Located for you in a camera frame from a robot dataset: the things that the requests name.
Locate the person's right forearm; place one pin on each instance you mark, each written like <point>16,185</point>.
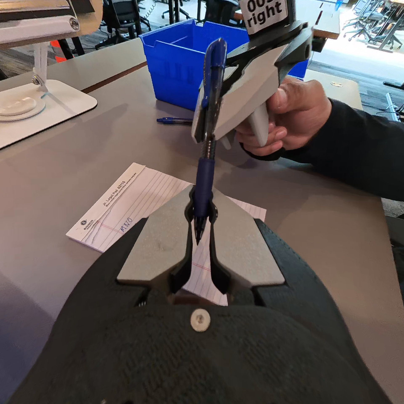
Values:
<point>363,151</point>

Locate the blue plastic bin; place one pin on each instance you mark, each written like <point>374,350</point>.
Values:
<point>170,72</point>

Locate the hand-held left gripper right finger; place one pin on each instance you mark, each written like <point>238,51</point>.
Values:
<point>246,252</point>

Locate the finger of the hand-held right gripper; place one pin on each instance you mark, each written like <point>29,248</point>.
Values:
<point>249,91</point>
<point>198,116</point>

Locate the black office chair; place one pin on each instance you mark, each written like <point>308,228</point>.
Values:
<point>221,11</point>
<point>126,19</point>

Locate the grey desk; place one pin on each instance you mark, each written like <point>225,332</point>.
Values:
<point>94,142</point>

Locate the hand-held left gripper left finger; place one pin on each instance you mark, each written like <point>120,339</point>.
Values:
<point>157,249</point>

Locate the white desk stand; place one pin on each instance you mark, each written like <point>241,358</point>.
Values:
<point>63,101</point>

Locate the blue retractable pen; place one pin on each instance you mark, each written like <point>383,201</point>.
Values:
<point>170,120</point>
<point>203,180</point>

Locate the row of office chairs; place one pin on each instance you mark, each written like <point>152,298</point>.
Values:
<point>372,22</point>

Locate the white lined legal pad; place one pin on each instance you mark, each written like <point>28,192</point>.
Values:
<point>132,198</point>

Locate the person's right hand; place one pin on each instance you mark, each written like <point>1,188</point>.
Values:
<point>303,110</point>

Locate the orange traffic cone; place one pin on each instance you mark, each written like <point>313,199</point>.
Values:
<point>60,52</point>

